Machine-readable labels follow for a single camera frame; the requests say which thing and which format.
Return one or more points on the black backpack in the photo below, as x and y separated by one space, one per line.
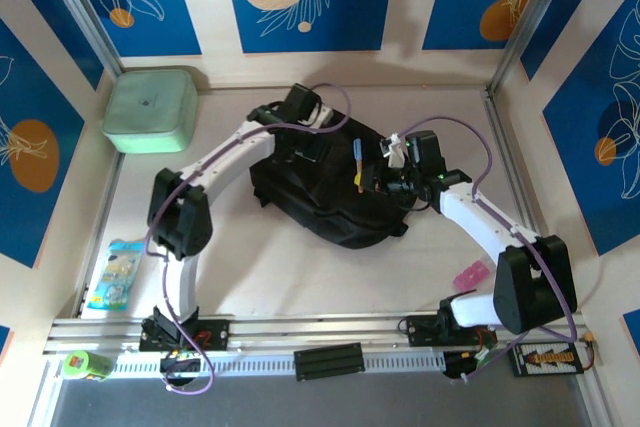
340 217

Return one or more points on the pink eraser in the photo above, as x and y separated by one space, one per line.
471 275

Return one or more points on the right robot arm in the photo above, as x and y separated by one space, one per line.
535 287

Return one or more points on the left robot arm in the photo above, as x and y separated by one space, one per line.
180 217

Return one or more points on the mint green zip case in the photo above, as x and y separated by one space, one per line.
147 109

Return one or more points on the black slotted block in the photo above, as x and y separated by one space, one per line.
327 361

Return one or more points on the blue sticker packet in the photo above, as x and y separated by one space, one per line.
116 274

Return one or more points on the grey metal plate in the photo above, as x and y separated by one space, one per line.
320 404

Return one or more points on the black board with yellow connectors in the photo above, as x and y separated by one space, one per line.
545 358

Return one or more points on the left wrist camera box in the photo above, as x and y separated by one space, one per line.
322 116

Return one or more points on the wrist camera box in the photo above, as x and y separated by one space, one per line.
394 149
322 116

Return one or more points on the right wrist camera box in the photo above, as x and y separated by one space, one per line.
394 149

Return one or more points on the aluminium side rail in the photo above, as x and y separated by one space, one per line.
111 187
500 127

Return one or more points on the aluminium front rail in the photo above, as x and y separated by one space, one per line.
320 327

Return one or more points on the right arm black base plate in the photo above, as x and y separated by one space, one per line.
422 331

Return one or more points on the aluminium corner post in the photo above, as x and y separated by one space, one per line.
80 7
530 12

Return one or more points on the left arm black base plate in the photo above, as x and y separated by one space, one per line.
215 333

